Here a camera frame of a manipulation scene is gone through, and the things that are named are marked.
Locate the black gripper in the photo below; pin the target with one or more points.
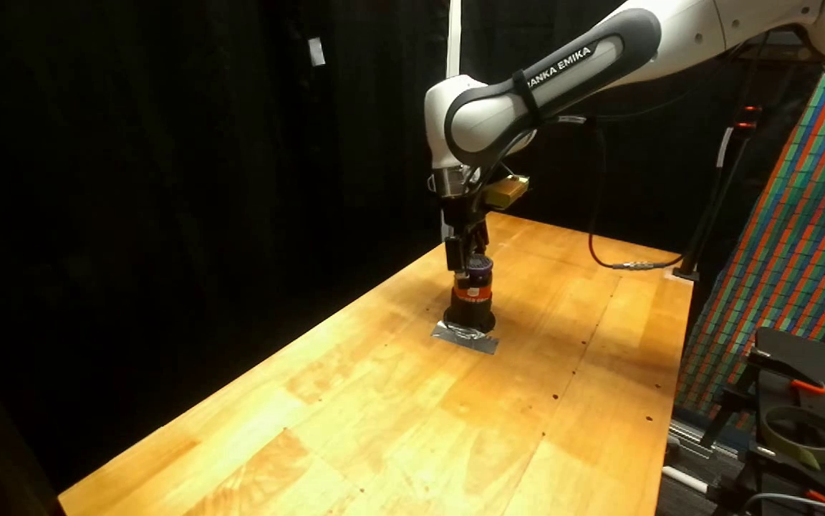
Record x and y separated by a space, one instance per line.
463 218

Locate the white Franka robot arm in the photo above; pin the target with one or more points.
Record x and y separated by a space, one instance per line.
564 67

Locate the brown cup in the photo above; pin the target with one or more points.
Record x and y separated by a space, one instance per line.
470 304

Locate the white vertical pole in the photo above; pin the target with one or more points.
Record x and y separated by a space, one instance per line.
453 39

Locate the white tag on curtain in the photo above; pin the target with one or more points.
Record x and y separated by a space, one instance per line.
317 52

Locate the black curtain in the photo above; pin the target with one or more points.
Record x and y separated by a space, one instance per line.
145 189

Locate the colourful woven panel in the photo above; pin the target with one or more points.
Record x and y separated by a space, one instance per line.
795 239

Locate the black camera stand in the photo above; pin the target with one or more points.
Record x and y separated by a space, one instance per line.
718 189

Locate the aluminium frame rail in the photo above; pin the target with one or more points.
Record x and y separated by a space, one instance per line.
703 446

